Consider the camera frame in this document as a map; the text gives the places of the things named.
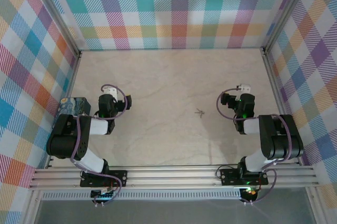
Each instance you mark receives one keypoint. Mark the aluminium side rail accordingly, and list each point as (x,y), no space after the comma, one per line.
(273,82)
(73,76)

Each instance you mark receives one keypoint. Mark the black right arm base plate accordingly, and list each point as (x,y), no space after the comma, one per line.
(229,175)

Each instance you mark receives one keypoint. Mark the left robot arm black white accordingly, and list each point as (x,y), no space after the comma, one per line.
(65,140)

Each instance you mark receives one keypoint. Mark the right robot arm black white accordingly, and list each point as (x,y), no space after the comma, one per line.
(279,142)

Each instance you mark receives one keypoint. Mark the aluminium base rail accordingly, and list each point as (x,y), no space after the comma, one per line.
(171,175)

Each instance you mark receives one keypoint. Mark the aluminium frame post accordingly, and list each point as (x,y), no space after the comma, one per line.
(287,11)
(52,13)

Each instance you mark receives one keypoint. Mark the starry night print box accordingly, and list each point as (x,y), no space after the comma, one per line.
(75,105)

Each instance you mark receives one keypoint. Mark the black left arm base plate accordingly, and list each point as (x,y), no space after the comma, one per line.
(121,178)

